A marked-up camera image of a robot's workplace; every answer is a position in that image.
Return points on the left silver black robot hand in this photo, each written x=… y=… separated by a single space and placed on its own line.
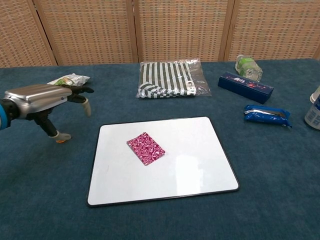
x=37 y=100

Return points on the pink patterned small packet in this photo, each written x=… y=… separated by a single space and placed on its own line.
x=147 y=148

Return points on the white rectangular board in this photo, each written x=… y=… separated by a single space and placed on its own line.
x=175 y=170

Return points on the white green snack packet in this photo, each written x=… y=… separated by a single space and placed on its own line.
x=70 y=79

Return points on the striped cloth in plastic bag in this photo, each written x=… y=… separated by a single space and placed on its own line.
x=165 y=80

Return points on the woven bamboo folding screen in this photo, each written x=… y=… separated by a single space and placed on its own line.
x=175 y=30

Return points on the long dark blue box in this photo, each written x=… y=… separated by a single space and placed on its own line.
x=245 y=86

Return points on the clear bottle green label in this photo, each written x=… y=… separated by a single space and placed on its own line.
x=248 y=67

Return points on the blue cookie packet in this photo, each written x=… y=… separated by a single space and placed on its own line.
x=267 y=116

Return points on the teal felt table mat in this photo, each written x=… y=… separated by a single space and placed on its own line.
x=275 y=187

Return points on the blue white drink can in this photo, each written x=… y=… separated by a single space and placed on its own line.
x=313 y=116

